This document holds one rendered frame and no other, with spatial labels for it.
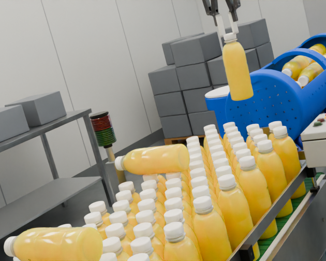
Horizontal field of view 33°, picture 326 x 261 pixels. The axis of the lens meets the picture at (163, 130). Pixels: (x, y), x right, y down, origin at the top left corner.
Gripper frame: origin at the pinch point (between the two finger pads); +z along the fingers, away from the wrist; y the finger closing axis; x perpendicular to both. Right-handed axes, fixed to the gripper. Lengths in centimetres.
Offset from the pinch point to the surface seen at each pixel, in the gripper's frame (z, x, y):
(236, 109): 30.4, -14.9, 11.3
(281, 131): 32.2, 14.6, -15.3
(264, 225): 46, 47, -18
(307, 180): 53, 2, -15
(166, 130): 117, -356, 269
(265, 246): 52, 45, -17
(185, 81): 65, -353, 227
